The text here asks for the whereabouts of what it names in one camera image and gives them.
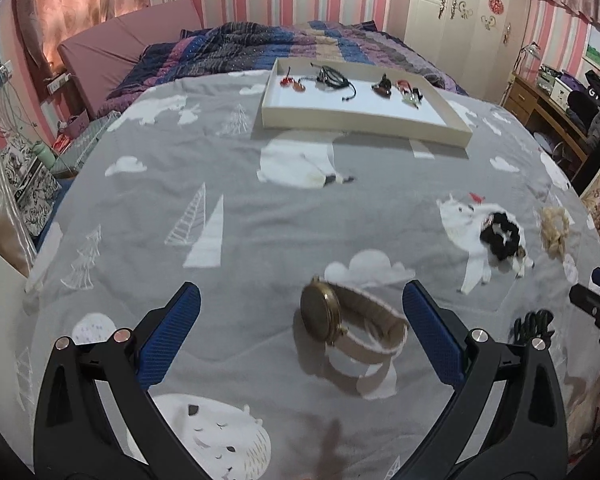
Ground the cream scrunchie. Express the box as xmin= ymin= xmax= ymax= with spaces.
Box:
xmin=540 ymin=207 xmax=570 ymax=260

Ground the black scrunchie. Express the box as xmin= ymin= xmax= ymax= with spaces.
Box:
xmin=480 ymin=211 xmax=526 ymax=262

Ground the gold watch cream strap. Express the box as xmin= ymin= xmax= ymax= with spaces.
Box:
xmin=299 ymin=275 xmax=411 ymax=366

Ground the black cord jade pendant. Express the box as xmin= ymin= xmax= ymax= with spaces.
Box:
xmin=403 ymin=88 xmax=422 ymax=110

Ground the brown stone pendant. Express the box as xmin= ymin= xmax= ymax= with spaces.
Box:
xmin=372 ymin=74 xmax=392 ymax=99

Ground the black cord bracelet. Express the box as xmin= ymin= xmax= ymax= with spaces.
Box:
xmin=310 ymin=60 xmax=359 ymax=102

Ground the orange gourd pendant red knot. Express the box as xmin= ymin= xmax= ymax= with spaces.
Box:
xmin=279 ymin=70 xmax=306 ymax=93

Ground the wooden desk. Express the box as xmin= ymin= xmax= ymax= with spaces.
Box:
xmin=503 ymin=75 xmax=591 ymax=178

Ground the grey bear print blanket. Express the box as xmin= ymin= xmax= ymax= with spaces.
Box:
xmin=15 ymin=72 xmax=600 ymax=479

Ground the desk lamp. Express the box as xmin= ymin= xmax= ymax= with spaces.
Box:
xmin=509 ymin=41 xmax=542 ymax=81

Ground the white cardboard tray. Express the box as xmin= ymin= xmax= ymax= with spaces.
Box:
xmin=261 ymin=58 xmax=472 ymax=148

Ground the grey storage bag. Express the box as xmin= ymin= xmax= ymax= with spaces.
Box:
xmin=52 ymin=110 xmax=121 ymax=178

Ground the white wardrobe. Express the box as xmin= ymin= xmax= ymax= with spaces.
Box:
xmin=405 ymin=0 xmax=530 ymax=103

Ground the striped purple blue quilt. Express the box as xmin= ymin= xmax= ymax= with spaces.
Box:
xmin=105 ymin=21 xmax=466 ymax=110

